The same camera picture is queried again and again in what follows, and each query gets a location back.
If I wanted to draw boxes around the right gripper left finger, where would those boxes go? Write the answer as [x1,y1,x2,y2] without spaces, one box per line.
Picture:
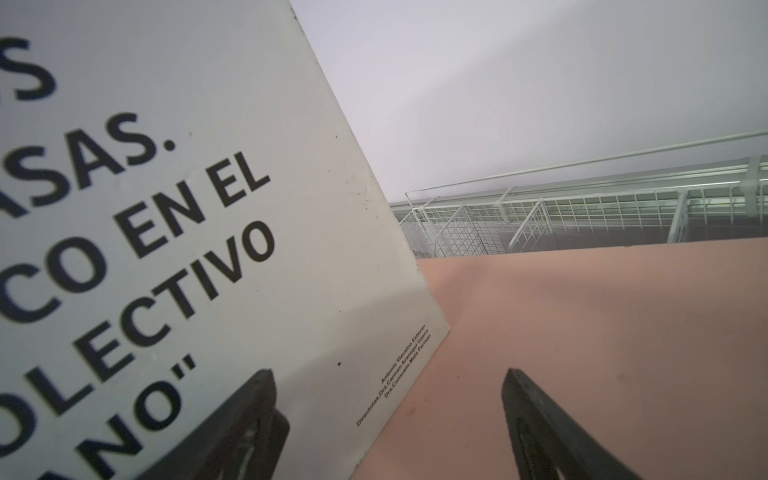
[139,369,290,479]

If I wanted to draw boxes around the white wire basket behind shelf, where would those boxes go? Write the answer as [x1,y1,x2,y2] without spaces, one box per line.
[392,130,767,259]

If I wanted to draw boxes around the white book black lettering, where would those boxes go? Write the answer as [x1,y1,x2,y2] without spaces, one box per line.
[1,1,449,479]

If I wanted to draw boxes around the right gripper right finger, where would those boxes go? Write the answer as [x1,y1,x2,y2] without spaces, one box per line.
[501,368,638,479]

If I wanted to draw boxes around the yellow bookshelf pink blue shelves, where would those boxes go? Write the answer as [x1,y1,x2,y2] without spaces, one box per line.
[355,238,767,479]

